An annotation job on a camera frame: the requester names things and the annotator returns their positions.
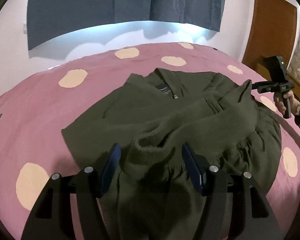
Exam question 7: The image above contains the olive green bomber jacket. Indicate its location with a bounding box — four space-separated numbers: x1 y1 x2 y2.
62 69 281 239

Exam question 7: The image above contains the person's right hand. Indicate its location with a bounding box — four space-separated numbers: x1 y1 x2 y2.
274 90 300 115

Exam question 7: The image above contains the brown wooden door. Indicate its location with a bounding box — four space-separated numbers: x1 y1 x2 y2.
242 0 297 70

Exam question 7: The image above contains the pink bedsheet with cream dots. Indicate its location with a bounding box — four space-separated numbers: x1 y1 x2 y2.
0 43 300 239

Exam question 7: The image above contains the dark blue curtain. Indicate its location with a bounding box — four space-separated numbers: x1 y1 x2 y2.
27 0 225 49

